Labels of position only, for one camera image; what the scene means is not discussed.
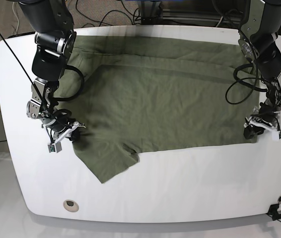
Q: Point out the left table cable grommet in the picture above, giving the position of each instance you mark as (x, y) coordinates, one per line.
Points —
(71, 206)

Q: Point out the aluminium frame rail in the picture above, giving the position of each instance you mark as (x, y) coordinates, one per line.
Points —
(152, 12)

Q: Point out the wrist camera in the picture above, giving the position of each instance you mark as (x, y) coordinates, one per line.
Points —
(54, 147)
(276, 135)

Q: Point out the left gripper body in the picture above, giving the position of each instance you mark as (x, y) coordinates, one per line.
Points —
(264, 116)

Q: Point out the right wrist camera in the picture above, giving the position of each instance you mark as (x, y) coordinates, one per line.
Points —
(54, 147)

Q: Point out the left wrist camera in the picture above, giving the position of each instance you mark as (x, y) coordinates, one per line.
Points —
(276, 135)

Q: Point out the olive green T-shirt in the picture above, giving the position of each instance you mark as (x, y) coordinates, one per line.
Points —
(147, 94)

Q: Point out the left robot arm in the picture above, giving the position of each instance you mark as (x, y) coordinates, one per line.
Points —
(258, 32)

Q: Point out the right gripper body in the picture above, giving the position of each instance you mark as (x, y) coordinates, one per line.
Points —
(61, 126)

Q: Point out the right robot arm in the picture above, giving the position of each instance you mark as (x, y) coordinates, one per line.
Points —
(54, 38)

